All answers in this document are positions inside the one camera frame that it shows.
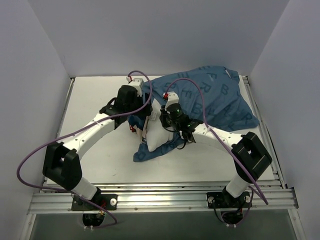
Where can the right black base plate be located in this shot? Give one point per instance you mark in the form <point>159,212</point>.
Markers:
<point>223,200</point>

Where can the aluminium front rail frame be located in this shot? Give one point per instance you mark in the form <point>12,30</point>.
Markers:
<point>194,200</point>

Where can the aluminium right side rail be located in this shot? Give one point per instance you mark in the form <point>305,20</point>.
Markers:
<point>263,130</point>

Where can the aluminium rail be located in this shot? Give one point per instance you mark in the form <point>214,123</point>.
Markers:
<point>263,130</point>
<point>65,106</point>

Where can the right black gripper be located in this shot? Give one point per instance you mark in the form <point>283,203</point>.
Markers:
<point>163,116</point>

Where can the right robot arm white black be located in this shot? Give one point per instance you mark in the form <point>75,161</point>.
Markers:
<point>249,154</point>

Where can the white pillow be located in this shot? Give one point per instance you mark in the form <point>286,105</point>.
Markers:
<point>153,132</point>

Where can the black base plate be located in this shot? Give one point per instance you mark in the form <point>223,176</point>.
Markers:
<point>223,200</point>
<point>106,201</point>

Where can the aluminium left side rail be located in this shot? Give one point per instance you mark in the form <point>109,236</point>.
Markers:
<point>65,106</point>

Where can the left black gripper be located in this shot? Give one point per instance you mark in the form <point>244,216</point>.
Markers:
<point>141,110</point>

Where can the blue patterned pillowcase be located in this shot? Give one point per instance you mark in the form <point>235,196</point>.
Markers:
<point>210,93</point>

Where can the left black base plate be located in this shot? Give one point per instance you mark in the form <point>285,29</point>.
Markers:
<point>106,201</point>

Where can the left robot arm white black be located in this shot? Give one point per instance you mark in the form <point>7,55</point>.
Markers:
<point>62,162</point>

